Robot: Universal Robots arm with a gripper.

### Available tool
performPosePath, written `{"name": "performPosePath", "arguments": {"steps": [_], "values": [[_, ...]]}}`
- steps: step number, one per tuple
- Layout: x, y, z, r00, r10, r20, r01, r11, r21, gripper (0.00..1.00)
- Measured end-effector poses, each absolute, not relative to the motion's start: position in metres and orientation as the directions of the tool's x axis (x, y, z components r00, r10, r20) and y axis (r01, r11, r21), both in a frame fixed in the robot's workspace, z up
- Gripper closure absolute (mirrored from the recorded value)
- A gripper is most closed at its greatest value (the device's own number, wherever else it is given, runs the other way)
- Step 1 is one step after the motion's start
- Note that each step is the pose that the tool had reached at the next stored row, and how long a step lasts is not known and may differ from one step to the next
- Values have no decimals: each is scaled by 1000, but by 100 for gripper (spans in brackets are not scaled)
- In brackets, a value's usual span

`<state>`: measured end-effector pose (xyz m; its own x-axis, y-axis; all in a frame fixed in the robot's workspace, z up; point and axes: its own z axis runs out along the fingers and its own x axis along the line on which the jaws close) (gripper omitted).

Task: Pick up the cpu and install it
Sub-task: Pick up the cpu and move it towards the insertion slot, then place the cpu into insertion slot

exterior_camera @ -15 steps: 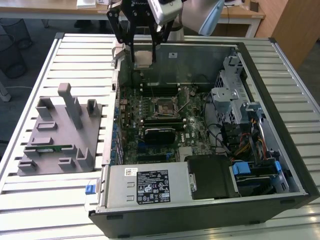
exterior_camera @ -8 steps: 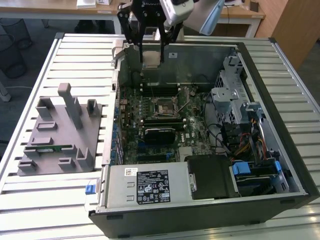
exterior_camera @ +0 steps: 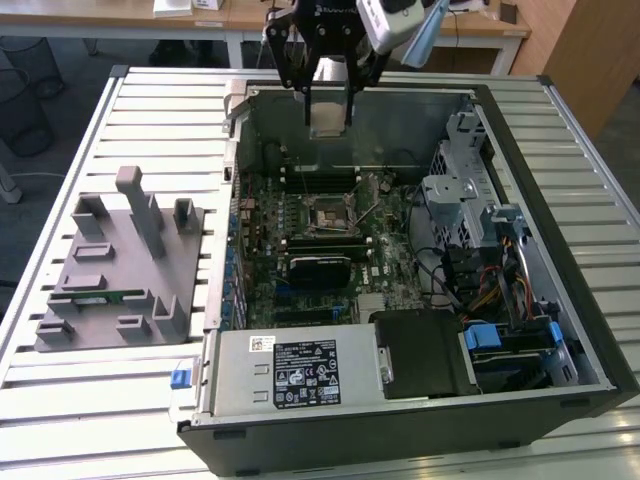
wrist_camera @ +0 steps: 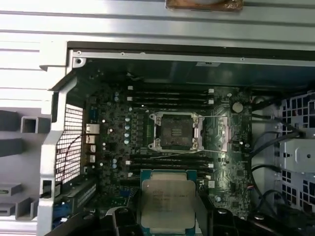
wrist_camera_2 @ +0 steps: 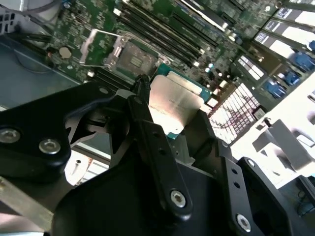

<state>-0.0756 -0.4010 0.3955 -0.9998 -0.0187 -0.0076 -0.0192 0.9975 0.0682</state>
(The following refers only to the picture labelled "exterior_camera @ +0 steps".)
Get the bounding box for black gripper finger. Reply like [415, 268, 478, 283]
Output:
[263, 12, 322, 127]
[343, 46, 392, 125]

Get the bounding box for silver CPU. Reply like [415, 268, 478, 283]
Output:
[308, 99, 349, 137]

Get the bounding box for CPU socket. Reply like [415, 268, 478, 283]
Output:
[305, 192, 360, 237]

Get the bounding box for RAM slot white clips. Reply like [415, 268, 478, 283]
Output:
[280, 167, 362, 179]
[280, 178, 362, 193]
[287, 236, 374, 250]

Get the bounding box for metal socket cover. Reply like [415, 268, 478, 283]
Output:
[348, 172, 386, 229]

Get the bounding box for silver metal drive cage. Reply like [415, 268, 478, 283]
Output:
[418, 110, 501, 254]

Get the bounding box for green motherboard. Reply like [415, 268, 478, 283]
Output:
[234, 167, 454, 332]

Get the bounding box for grey plastic bay latch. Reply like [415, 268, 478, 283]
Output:
[478, 202, 526, 236]

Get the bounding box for wooden cabinet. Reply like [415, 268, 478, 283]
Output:
[509, 0, 640, 141]

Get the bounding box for silver chipset heatsink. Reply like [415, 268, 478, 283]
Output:
[355, 293, 387, 315]

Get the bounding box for black mesh waste bin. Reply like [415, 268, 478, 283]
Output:
[0, 35, 67, 101]
[0, 67, 56, 159]

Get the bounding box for black expansion slot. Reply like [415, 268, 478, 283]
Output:
[273, 308, 335, 322]

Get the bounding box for grey parts rack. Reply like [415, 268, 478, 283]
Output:
[33, 165, 214, 354]

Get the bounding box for hard disk in blue carrier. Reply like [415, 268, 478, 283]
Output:
[462, 321, 566, 394]

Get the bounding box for green RAM stick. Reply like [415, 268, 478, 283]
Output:
[49, 291, 151, 306]

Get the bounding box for grey desk foot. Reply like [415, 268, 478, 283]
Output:
[0, 137, 24, 205]

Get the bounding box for silver power supply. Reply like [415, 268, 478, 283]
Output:
[197, 327, 390, 420]

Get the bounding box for black open PC case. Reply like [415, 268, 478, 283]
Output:
[167, 74, 640, 479]

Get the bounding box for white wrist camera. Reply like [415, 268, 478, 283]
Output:
[355, 0, 427, 55]

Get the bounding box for wooden desk white frame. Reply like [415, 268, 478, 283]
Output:
[0, 0, 245, 69]
[224, 0, 532, 76]

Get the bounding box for coloured power wire bundle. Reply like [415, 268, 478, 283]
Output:
[462, 237, 534, 325]

